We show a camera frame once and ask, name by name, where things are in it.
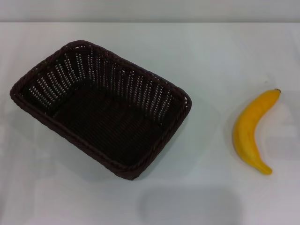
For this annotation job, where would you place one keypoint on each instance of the dark brown woven basket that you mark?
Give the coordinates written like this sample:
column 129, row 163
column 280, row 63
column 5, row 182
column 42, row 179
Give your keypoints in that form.
column 105, row 126

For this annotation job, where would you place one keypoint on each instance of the yellow banana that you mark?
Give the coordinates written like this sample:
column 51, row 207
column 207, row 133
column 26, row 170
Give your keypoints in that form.
column 246, row 131

